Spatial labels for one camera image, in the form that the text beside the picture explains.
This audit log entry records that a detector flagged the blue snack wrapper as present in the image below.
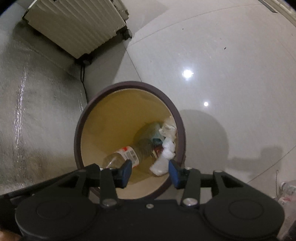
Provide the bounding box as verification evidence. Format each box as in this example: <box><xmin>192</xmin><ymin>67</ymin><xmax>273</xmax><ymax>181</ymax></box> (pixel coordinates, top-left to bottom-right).
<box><xmin>143</xmin><ymin>122</ymin><xmax>165</xmax><ymax>145</ymax></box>

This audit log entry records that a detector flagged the red cigarette pack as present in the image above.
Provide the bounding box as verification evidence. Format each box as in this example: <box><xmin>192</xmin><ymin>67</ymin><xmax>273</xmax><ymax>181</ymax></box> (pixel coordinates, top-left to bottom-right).
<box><xmin>152</xmin><ymin>145</ymin><xmax>163</xmax><ymax>159</ymax></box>

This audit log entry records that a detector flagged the clear plastic bottle red label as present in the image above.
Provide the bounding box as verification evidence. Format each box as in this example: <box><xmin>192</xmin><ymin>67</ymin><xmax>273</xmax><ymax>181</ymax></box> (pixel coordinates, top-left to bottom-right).
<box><xmin>102</xmin><ymin>138</ymin><xmax>154</xmax><ymax>169</ymax></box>

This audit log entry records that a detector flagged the black floor cable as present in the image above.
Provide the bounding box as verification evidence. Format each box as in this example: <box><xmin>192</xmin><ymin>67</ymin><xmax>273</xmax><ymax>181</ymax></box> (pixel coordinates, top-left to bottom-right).
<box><xmin>79</xmin><ymin>66</ymin><xmax>90</xmax><ymax>103</ymax></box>

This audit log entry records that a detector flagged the cream ribbed suitcase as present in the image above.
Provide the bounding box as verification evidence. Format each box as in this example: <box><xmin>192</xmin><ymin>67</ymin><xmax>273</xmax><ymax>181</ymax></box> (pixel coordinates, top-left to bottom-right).
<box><xmin>23</xmin><ymin>0</ymin><xmax>132</xmax><ymax>65</ymax></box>

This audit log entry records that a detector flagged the white tissue wad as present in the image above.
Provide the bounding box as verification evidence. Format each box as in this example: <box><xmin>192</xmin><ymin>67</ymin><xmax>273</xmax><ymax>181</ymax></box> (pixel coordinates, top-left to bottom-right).
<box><xmin>149</xmin><ymin>138</ymin><xmax>176</xmax><ymax>176</ymax></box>

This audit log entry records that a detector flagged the yellow trash bin brown rim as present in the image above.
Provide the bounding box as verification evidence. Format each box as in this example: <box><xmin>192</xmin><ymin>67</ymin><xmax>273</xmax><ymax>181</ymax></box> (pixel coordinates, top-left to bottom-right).
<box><xmin>74</xmin><ymin>81</ymin><xmax>187</xmax><ymax>200</ymax></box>

